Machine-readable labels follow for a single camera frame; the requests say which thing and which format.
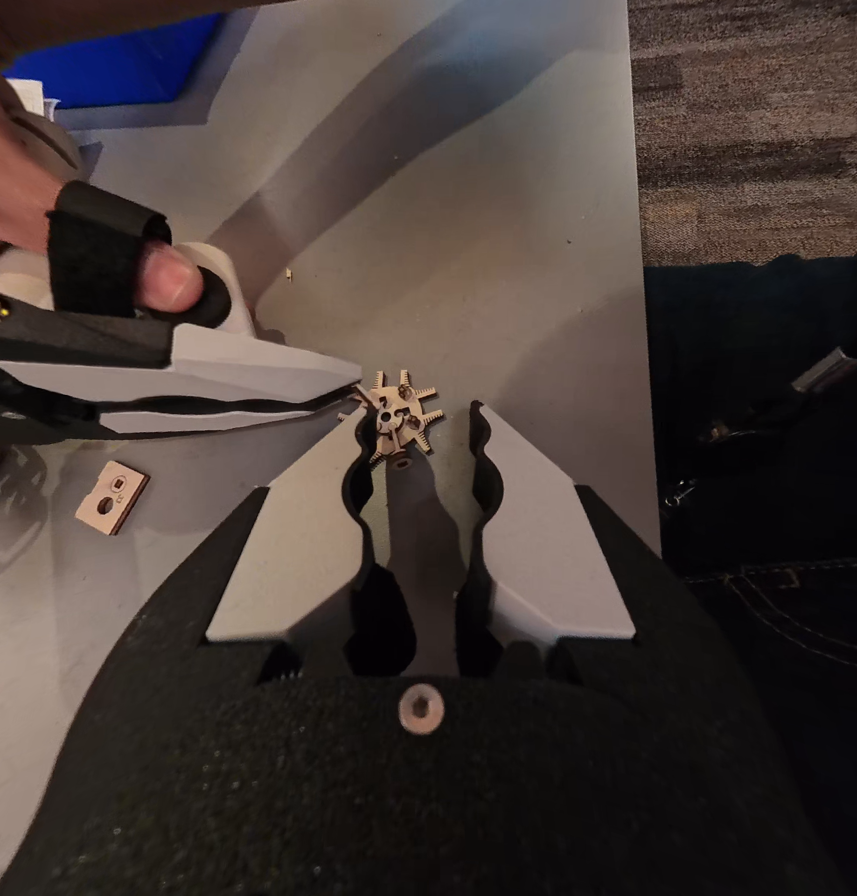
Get square wooden plate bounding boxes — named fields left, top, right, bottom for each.
left=75, top=461, right=151, bottom=536

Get blue plastic bin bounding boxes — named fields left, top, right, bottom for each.
left=1, top=14, right=226, bottom=109

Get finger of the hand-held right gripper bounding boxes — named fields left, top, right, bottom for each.
left=0, top=328, right=364, bottom=406
left=98, top=394, right=347, bottom=436

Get person's right hand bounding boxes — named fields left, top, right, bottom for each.
left=0, top=59, right=205, bottom=314

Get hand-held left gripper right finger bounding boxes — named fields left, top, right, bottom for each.
left=455, top=400, right=638, bottom=678

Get wooden spiked gear disc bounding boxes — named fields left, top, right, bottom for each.
left=337, top=370, right=445, bottom=470

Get grey desk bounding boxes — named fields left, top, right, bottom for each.
left=0, top=0, right=663, bottom=883

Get dark blue jeans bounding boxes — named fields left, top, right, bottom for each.
left=641, top=255, right=857, bottom=896

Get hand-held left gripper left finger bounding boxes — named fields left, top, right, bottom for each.
left=204, top=406, right=418, bottom=678

